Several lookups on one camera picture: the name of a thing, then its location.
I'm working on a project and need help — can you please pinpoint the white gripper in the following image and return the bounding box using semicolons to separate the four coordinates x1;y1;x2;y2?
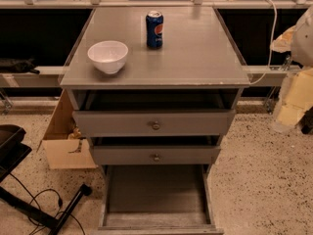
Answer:
272;68;313;133

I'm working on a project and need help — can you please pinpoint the grey bottom drawer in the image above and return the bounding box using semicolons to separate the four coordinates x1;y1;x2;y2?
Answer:
92;164;224;235

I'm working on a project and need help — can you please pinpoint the grey drawer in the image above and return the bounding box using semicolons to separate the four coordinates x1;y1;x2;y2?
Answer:
73;90;235;137
91;136;220;165
92;164;224;235

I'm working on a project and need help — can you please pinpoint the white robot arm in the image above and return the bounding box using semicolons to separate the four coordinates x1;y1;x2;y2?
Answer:
270;6;313;132

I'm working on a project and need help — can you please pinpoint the grey drawer cabinet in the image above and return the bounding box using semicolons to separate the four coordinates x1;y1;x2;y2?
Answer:
59;6;251;176

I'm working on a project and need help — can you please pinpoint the grey top drawer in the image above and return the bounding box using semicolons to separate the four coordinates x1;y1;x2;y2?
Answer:
73;90;235;137

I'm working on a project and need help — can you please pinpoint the grey middle drawer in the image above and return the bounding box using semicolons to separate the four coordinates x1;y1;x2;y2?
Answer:
91;136;220;165

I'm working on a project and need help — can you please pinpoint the dark cart at right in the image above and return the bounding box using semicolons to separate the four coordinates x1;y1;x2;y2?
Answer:
300;107;313;134

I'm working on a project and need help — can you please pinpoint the blue pepsi can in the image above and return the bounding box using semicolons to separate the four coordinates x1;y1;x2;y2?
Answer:
146;11;163;49

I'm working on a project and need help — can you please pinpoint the white bowl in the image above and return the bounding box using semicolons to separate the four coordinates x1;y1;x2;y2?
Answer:
87;40;128;74

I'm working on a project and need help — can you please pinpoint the cardboard box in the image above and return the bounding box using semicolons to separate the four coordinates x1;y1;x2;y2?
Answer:
42;91;97;169

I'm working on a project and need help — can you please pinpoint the black stand with tray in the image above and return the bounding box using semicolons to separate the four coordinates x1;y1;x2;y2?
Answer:
0;124;93;235

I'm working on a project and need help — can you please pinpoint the white hanging cable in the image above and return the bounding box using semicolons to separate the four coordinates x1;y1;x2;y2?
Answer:
248;0;279;86

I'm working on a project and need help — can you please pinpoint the metal railing frame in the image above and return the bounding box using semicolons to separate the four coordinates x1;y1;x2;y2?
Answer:
0;0;312;112

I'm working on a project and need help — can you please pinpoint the black floor cable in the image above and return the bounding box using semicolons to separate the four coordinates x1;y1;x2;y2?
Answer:
6;171;86;235

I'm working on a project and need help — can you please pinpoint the black cloth on rail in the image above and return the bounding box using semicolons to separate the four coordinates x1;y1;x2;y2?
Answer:
0;58;40;74

